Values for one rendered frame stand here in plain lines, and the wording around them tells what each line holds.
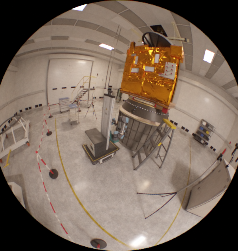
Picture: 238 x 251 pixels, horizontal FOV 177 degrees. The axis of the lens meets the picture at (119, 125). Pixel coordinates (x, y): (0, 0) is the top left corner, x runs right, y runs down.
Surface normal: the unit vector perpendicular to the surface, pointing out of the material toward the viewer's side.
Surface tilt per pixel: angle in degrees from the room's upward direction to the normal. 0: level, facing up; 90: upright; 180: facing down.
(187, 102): 90
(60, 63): 90
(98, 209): 0
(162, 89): 89
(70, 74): 90
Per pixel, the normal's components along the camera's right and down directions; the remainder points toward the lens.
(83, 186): 0.17, -0.86
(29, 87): 0.67, 0.46
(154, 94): -0.76, 0.19
